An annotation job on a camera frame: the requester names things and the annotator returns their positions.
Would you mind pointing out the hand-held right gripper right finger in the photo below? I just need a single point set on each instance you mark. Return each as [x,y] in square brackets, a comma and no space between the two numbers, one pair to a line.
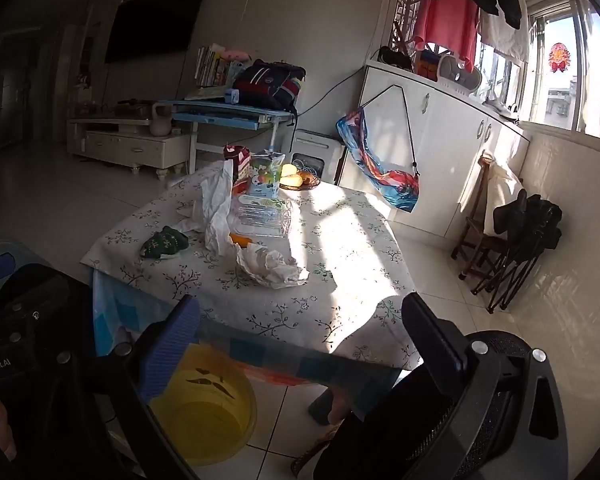
[430,330]

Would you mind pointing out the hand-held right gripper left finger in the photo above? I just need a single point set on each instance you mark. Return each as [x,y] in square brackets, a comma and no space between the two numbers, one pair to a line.
[172,345]

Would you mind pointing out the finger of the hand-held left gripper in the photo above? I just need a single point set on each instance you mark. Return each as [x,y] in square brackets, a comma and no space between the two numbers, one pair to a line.
[55,290]

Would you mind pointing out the yellow plastic bin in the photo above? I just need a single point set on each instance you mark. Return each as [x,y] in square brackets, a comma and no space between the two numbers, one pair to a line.
[205,420]

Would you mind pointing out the green patterned mitten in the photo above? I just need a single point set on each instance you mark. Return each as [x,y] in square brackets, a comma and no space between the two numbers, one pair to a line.
[162,242]

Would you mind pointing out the white paper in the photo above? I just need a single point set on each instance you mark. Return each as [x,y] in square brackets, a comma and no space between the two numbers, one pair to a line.
[270,267]

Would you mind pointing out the white plastic bag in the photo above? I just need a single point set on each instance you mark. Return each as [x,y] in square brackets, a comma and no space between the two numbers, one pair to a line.
[217,200]

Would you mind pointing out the clear plastic container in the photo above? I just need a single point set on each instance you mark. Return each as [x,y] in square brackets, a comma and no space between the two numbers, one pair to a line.
[262,217]

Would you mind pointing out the fruit print drink carton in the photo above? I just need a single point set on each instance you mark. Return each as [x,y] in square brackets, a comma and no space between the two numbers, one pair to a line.
[265,175]

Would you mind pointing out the red snack packet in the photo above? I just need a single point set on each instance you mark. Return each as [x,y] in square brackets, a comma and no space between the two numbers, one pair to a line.
[239,157]

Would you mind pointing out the blue checked plastic tablecloth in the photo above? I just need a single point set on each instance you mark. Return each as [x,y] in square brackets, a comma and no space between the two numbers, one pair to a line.
[115,310]

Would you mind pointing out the wooden chair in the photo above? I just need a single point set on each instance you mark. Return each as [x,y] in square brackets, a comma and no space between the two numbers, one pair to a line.
[472,240]

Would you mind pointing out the floral tablecloth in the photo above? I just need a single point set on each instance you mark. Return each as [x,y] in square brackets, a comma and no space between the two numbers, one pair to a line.
[340,260]

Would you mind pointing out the black mesh chair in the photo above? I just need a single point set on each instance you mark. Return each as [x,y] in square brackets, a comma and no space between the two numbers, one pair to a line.
[370,440]

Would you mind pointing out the table leg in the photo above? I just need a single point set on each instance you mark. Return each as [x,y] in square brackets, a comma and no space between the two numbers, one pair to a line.
[325,405]

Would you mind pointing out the black folding chair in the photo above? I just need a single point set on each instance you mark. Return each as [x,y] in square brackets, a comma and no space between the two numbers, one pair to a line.
[530,225]

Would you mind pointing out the colourful printed bag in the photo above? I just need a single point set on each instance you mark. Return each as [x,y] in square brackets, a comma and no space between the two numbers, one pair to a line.
[380,175]

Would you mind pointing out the white television stand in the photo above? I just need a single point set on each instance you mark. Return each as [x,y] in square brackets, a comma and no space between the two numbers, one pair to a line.
[130,145]

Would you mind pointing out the colourful crochet cushion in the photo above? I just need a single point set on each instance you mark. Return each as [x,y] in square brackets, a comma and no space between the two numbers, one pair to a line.
[315,450]

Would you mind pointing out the white cabinet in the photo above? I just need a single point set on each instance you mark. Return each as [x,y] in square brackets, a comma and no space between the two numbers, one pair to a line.
[445,160]

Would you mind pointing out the wicker fruit basket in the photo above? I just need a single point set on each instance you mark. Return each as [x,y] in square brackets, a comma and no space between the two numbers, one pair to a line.
[305,186]

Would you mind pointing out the brown fruit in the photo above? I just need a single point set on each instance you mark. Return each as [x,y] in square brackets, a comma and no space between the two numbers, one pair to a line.
[308,176]

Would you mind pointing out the dark box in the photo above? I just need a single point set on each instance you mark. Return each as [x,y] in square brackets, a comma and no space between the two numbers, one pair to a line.
[130,108]

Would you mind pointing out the pink kettle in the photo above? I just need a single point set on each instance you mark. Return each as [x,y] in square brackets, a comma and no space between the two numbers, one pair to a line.
[160,122]

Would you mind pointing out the yellow fruit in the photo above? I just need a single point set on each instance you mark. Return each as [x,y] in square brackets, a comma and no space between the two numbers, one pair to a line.
[287,170]
[292,180]

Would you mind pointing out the white floor appliance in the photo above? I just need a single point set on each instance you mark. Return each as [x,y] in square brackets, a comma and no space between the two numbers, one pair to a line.
[315,147]

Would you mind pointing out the grey shoe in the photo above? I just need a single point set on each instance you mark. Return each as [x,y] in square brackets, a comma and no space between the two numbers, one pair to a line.
[500,107]

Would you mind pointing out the blue study desk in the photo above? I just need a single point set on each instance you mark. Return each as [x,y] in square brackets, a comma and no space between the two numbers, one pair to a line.
[220,112]

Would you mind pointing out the white fan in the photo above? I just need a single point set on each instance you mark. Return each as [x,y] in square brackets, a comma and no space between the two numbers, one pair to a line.
[460,77]

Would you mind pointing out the small blue box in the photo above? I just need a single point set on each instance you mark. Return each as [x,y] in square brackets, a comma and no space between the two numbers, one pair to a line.
[231,96]

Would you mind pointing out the colourful box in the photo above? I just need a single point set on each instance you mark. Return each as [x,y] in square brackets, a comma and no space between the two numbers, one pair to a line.
[425,66]

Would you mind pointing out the black bag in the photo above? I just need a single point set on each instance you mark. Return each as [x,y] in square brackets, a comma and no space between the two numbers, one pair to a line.
[395,59]

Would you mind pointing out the row of books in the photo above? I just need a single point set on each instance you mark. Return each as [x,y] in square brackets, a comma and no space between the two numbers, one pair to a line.
[212,65]

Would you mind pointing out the dark striped backpack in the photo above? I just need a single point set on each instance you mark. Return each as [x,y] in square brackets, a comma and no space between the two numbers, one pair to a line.
[267,85]

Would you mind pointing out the black television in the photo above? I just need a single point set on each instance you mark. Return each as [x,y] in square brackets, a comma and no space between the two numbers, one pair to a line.
[155,20]

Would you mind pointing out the pink plush toy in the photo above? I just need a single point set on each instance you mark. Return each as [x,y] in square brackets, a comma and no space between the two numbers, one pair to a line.
[235,54]

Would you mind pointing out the white garment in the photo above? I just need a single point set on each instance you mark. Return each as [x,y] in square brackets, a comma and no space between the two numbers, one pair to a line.
[505,40]

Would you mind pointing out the red window decoration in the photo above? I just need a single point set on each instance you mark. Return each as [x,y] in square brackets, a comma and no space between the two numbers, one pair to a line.
[559,57]

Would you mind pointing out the pink shirt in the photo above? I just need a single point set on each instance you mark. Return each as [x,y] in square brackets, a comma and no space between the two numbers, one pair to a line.
[445,25]

